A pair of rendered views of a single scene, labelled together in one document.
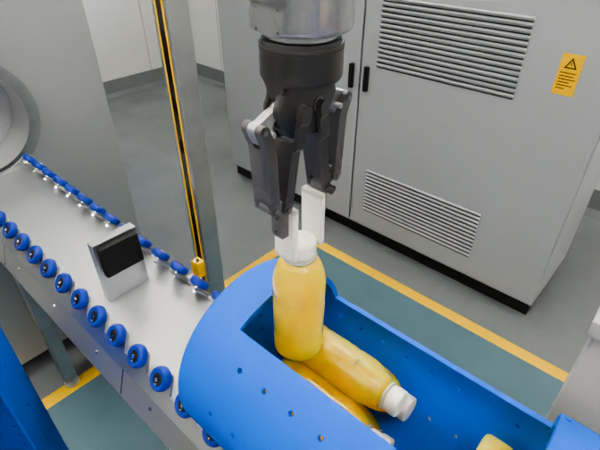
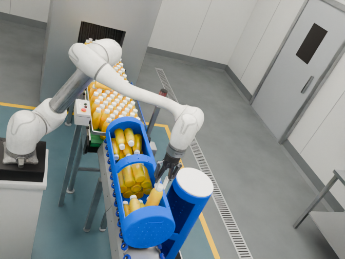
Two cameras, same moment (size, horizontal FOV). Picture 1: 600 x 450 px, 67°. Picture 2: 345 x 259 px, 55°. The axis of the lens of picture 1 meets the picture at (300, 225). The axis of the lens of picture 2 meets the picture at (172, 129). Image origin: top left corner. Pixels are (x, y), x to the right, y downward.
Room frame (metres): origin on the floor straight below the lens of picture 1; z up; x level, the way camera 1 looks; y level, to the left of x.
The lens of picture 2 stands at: (1.66, 0.39, 2.48)
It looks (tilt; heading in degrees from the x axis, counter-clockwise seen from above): 32 degrees down; 200
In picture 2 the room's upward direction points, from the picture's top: 23 degrees clockwise
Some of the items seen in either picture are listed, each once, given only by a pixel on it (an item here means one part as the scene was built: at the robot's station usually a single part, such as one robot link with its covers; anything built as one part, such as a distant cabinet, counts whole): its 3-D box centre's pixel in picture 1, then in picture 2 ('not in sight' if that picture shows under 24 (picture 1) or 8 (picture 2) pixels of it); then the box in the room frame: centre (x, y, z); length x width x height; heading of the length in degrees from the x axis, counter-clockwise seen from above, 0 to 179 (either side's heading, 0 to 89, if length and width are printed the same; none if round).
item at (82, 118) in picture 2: not in sight; (81, 112); (-0.04, -0.95, 1.05); 0.20 x 0.10 x 0.10; 48
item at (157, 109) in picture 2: not in sight; (140, 153); (-0.64, -0.64, 0.55); 0.04 x 0.04 x 1.10; 48
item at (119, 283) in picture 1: (121, 263); not in sight; (0.77, 0.39, 1.00); 0.10 x 0.04 x 0.15; 138
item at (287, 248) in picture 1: (286, 232); (165, 182); (0.40, 0.01, 1.36); 0.03 x 0.01 x 0.07; 48
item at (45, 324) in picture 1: (48, 331); not in sight; (1.19, 0.96, 0.31); 0.06 x 0.06 x 0.63; 48
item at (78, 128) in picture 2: not in sight; (69, 165); (-0.04, -0.95, 0.50); 0.04 x 0.04 x 1.00; 48
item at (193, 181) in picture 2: not in sight; (194, 181); (-0.17, 0.04, 1.03); 0.28 x 0.28 x 0.01
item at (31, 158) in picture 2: not in sight; (20, 152); (0.63, -0.77, 1.11); 0.22 x 0.18 x 0.06; 54
